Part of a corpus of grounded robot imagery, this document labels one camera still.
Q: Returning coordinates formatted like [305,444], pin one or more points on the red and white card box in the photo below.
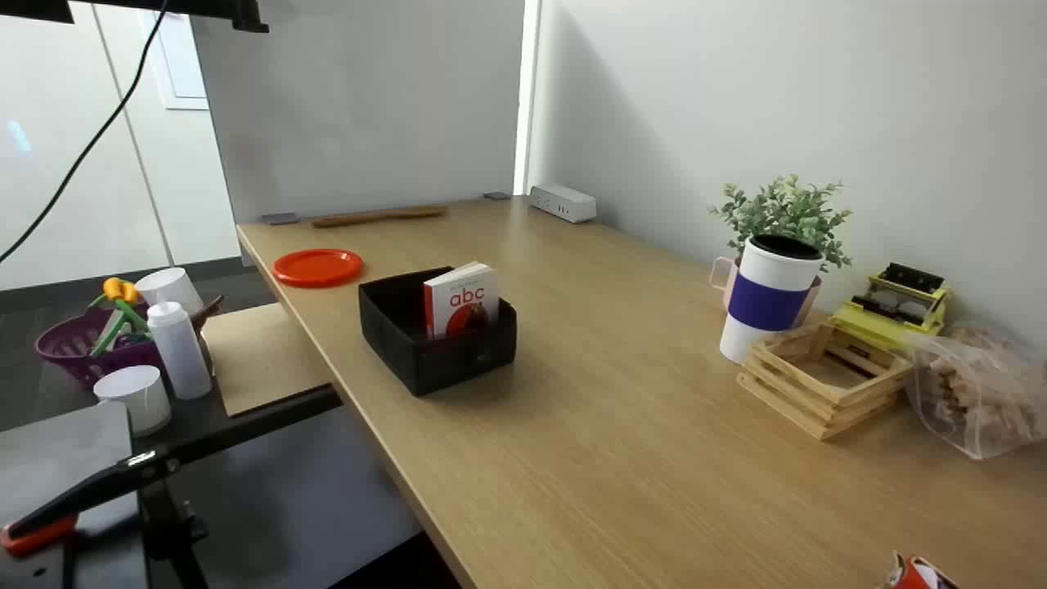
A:
[463,300]

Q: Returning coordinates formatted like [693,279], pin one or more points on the black fabric storage box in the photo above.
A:
[436,363]

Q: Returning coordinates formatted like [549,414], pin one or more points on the white power hub box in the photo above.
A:
[562,204]

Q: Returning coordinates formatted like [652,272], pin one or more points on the orange round plate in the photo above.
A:
[318,267]

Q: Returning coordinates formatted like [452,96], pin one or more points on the white cup with purple sleeve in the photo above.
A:
[764,300]

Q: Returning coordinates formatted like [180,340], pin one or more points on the small grey flat piece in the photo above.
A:
[279,217]

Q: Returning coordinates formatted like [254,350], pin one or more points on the light wooden board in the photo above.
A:
[265,361]

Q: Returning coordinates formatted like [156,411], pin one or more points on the green plant in pink pot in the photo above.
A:
[779,214]

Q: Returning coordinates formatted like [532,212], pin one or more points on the stacked wooden slat trays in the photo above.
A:
[818,397]

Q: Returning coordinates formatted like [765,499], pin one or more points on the white squeeze bottle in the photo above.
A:
[180,354]

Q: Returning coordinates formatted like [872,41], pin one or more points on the white mug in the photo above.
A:
[169,288]

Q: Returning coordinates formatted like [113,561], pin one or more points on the yellow and black toy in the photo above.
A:
[895,314]

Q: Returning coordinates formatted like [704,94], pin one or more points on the white upturned cup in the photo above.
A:
[133,397]

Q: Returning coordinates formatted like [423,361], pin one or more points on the yellow and green toy vegetable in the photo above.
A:
[117,292]

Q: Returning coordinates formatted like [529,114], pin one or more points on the purple plastic basket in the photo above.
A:
[69,348]

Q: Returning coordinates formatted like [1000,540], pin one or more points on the clear plastic snack bag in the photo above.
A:
[976,397]

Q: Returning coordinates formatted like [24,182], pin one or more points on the red snack packet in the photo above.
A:
[916,574]

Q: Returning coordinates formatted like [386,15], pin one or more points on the grey flat pad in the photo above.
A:
[60,459]

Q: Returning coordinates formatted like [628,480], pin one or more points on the black overhead mount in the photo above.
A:
[206,7]

